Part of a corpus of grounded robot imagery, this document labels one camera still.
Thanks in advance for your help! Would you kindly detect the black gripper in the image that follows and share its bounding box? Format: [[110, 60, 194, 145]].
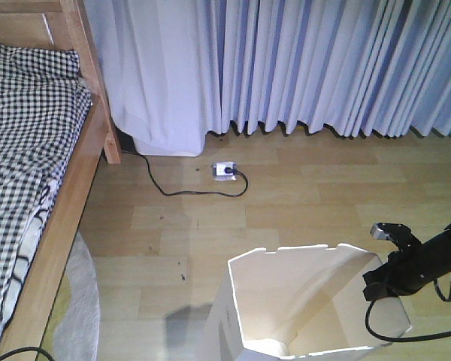
[[362, 247, 436, 301]]

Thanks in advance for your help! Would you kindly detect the white plastic trash bin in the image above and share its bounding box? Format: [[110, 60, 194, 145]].
[[195, 244, 411, 360]]

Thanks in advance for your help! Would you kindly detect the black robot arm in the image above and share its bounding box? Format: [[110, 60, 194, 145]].
[[363, 222, 451, 301]]

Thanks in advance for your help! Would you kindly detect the floor power socket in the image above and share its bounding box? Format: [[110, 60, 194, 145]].
[[212, 162, 237, 181]]

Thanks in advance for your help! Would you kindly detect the light blue curtain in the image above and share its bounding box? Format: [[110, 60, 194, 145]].
[[86, 1, 451, 154]]

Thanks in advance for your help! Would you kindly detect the round grey floor rug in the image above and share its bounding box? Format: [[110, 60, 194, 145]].
[[53, 233, 101, 360]]

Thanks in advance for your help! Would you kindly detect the checkered bed sheet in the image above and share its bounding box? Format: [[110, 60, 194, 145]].
[[0, 44, 92, 338]]

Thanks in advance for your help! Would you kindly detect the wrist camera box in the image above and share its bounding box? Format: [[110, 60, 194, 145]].
[[370, 222, 422, 251]]

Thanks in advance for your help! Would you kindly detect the black power cord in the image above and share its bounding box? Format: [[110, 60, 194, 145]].
[[122, 150, 249, 198]]

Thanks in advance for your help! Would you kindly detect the black cable bottom left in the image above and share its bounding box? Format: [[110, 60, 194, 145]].
[[0, 346, 54, 361]]

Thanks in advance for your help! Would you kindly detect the wooden bed frame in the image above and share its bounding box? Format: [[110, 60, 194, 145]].
[[0, 1, 121, 356]]

